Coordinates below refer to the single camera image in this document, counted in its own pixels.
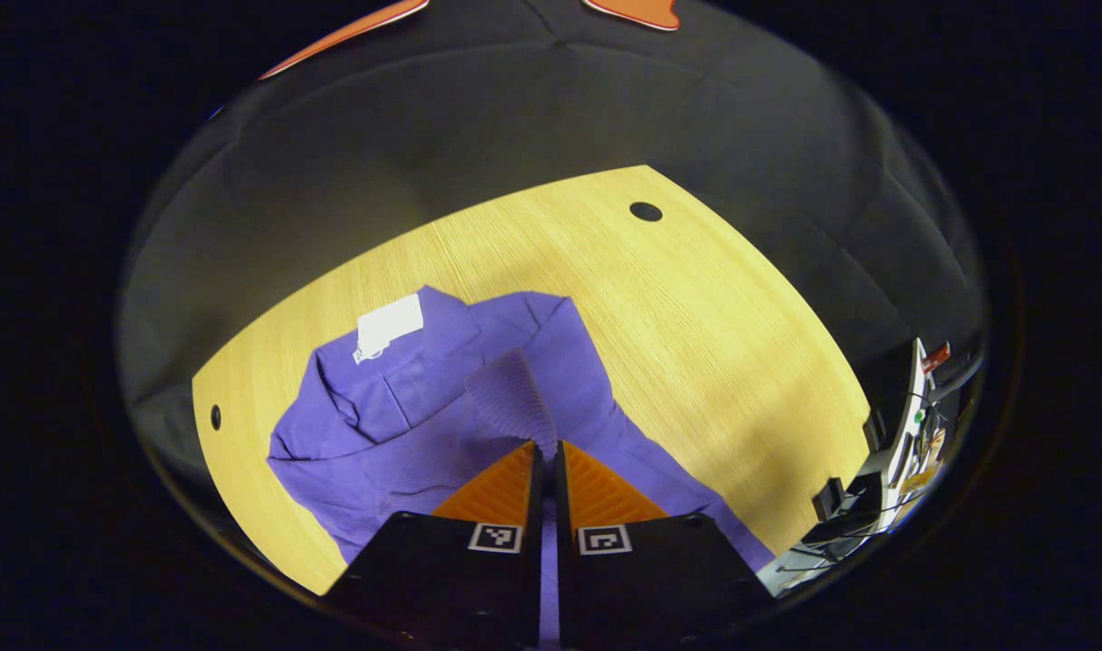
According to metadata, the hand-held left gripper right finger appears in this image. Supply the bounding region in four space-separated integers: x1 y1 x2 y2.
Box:
555 440 777 648

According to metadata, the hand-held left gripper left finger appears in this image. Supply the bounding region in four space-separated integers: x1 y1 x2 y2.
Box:
325 440 544 648

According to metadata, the purple knit cardigan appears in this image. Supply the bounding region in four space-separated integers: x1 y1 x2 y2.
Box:
268 286 776 648

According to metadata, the white stand with cables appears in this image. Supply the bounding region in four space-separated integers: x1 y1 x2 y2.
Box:
757 339 985 598

